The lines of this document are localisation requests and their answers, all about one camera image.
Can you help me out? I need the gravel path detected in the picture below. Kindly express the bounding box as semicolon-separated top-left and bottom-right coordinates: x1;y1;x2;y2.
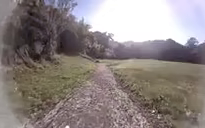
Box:
33;63;155;128

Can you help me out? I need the wood of trees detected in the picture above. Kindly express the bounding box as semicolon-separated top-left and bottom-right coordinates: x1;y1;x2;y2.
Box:
0;0;205;69

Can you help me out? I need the grass field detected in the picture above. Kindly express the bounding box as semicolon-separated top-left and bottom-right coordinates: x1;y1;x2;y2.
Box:
99;58;205;128

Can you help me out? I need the grass verge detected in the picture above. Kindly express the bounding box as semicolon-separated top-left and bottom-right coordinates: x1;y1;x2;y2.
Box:
6;54;99;122

